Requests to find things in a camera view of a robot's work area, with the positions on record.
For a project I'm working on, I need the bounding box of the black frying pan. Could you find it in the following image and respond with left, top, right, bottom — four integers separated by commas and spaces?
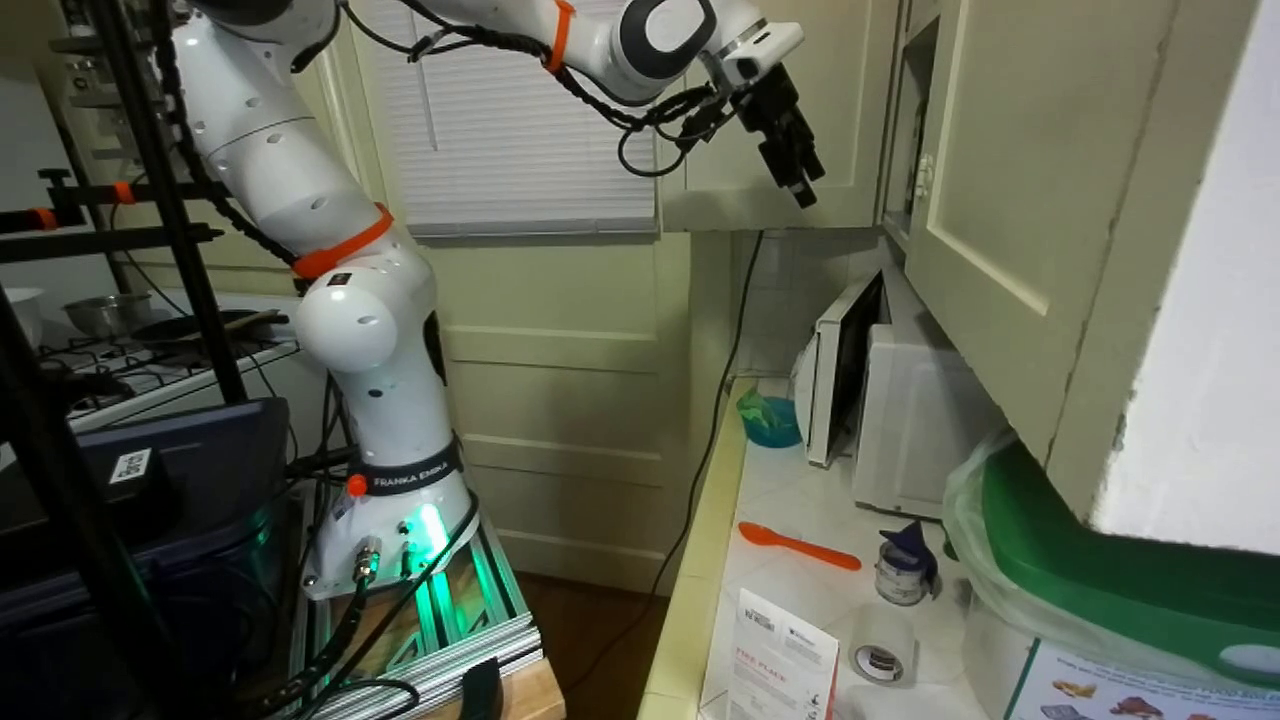
130, 307, 292, 347

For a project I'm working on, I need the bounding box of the small can with blue cloth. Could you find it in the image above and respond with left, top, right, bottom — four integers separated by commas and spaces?
874, 519, 942, 608

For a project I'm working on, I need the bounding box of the black cable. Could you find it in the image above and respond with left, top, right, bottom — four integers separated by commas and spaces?
560, 230, 767, 693

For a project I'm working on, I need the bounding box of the cream wall cabinet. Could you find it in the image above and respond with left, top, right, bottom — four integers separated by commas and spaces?
658, 0, 1263, 469

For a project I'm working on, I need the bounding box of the white gas stove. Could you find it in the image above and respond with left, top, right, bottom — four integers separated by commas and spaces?
0, 288, 305, 437

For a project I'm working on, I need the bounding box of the blue bowl with green cloth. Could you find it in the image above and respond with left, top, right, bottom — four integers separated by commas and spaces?
736, 385, 804, 450

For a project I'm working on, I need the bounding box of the black stand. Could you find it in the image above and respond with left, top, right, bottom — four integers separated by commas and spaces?
0, 0, 251, 720

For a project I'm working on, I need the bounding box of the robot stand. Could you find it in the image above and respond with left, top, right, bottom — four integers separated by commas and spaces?
288, 505, 567, 720

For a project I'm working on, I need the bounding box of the metal bowl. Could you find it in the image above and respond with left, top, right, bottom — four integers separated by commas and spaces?
61, 292, 154, 340

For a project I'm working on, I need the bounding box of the large cream cabinet door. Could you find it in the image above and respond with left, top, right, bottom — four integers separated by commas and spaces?
903, 0, 1263, 469

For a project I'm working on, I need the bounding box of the white printed leaflet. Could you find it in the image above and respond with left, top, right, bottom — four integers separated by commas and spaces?
724, 587, 842, 720

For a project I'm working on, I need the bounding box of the orange plastic spoon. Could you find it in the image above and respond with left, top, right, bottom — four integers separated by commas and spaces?
738, 520, 864, 573

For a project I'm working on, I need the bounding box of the dark blue storage bin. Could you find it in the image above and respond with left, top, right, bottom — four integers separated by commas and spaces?
0, 397, 295, 720

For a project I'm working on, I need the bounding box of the plastic container with green lid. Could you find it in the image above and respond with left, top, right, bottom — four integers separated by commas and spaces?
943, 428, 1280, 720

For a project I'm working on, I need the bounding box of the cream panelled door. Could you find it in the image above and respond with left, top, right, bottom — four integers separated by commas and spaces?
425, 232, 706, 595

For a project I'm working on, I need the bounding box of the white microwave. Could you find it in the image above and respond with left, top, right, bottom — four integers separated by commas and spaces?
793, 264, 1009, 522

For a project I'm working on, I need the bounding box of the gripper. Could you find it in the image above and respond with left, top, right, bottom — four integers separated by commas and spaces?
733, 64, 828, 210

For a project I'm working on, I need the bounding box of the printed sheet with pictures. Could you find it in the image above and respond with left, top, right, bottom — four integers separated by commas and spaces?
1003, 640, 1280, 720

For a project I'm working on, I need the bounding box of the roll of clear tape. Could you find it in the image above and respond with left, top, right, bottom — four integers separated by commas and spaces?
848, 602, 918, 687

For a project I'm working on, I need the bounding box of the white window blind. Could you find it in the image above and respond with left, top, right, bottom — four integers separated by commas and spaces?
348, 0, 662, 242

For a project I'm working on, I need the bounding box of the microwave door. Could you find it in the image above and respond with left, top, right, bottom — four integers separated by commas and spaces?
803, 268, 888, 469

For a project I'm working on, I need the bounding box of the black box with white label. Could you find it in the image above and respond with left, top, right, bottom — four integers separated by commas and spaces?
84, 444, 183, 523

